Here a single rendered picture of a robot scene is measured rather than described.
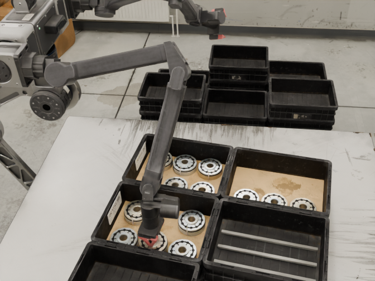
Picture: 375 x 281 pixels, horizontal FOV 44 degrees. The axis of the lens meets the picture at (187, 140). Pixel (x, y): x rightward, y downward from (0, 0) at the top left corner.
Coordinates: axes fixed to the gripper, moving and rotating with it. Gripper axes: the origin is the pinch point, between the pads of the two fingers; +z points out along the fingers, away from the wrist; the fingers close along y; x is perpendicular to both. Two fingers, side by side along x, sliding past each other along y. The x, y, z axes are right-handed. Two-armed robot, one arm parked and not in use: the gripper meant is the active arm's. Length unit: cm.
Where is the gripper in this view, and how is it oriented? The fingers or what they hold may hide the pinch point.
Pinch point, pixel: (152, 239)
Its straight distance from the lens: 168.4
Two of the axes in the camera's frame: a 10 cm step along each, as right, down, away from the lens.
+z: 0.1, 7.5, 6.6
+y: 2.6, -6.4, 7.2
